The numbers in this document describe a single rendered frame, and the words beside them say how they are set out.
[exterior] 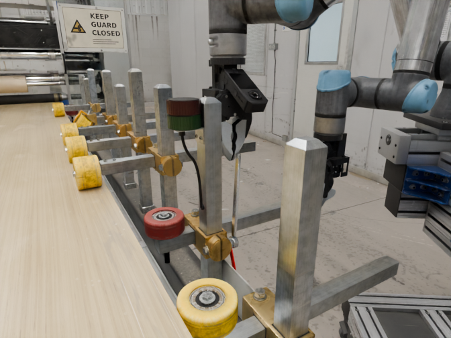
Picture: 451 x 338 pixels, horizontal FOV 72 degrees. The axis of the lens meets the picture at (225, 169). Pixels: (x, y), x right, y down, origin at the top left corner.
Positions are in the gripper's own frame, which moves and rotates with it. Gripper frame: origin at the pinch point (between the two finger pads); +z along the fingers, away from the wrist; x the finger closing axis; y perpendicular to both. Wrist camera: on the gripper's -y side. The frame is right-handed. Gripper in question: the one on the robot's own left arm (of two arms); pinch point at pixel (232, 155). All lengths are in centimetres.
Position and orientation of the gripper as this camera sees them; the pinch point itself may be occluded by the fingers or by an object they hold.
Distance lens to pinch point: 67.5
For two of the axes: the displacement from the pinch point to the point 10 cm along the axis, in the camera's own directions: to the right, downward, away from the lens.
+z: 0.0, 9.5, 3.2
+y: -4.9, -2.8, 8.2
